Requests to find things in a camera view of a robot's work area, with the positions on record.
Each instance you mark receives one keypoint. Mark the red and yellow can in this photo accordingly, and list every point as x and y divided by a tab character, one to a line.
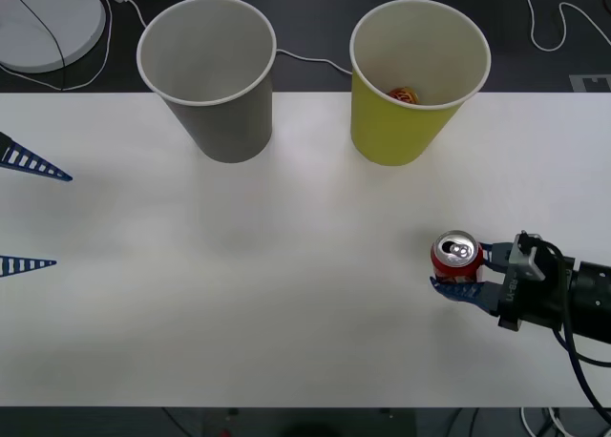
404	95

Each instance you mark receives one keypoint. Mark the grey flat plate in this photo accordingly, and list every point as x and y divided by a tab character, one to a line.
580	83

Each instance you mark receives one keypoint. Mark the white round disc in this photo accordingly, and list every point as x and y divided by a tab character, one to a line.
28	31

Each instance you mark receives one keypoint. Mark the red drink can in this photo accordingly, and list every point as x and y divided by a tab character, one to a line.
453	253

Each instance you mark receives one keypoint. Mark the yellow-green plastic bin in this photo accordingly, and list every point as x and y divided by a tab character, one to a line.
396	131

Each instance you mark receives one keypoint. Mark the silver and black right arm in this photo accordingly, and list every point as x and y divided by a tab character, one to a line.
592	294

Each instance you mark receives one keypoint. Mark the grey plastic bin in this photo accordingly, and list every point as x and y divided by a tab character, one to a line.
224	131

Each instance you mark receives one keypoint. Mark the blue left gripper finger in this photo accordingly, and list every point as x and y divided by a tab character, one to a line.
48	263
9	147

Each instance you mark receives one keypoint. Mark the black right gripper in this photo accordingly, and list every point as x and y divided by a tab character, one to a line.
532	301

